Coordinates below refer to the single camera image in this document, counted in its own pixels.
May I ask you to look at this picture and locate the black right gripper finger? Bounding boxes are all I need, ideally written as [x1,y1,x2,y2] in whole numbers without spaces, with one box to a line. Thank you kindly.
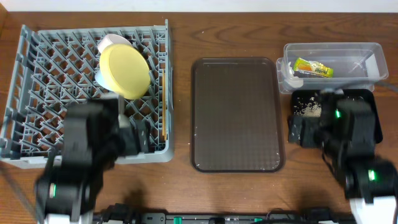
[287,115,303,144]
[300,117,319,148]

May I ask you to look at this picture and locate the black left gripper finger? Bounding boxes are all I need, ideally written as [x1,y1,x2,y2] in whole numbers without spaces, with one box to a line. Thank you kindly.
[119,123,139,156]
[136,120,150,153]

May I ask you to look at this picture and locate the wooden chopstick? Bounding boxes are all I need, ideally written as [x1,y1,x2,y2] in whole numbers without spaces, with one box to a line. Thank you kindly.
[162,68,167,140]

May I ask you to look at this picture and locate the blue bowl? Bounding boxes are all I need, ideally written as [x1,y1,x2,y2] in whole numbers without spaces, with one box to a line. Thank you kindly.
[95,70,113,91]

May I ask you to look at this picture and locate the green orange snack wrapper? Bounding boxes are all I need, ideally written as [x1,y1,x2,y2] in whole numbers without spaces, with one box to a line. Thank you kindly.
[293,58,334,78]

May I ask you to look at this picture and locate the yellow plate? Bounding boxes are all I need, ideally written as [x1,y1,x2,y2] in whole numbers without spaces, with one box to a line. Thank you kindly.
[99,44,150,100]

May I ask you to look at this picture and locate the pink bowl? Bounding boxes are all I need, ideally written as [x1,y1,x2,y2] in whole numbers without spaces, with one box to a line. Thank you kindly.
[97,34,132,54]

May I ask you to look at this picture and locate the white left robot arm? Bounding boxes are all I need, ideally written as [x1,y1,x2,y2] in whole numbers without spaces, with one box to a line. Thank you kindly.
[35,98,150,223]

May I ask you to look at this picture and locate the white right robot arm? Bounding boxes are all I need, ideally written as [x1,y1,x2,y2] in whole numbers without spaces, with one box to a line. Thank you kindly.
[287,89,397,223]

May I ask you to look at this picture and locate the black waste tray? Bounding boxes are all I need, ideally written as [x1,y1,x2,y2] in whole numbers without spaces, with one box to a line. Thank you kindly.
[290,89,383,144]

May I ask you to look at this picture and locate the grey dishwasher rack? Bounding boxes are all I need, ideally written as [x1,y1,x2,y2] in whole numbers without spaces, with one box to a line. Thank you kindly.
[1,24,174,169]

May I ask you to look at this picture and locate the cooked rice leftovers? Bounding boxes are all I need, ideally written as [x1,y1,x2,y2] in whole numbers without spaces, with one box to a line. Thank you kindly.
[293,96,322,117]

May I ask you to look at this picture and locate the crumpled white tissue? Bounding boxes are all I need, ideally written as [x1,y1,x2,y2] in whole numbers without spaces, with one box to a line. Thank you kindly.
[281,62,303,89]

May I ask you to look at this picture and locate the dark brown serving tray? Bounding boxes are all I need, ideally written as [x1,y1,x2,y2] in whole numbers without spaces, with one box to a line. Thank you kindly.
[190,57,285,173]

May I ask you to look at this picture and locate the clear plastic bin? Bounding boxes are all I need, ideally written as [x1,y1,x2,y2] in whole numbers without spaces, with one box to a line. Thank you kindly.
[276,42,389,94]

